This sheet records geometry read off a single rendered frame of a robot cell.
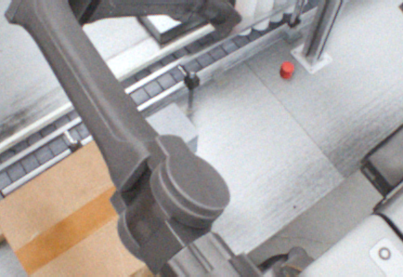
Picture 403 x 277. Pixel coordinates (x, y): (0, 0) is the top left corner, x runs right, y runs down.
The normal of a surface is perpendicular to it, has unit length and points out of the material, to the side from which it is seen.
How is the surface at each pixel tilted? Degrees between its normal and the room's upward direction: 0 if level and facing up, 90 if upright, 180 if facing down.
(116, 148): 48
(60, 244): 0
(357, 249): 0
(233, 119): 0
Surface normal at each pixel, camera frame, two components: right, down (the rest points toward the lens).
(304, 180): 0.06, -0.44
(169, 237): -0.55, 0.10
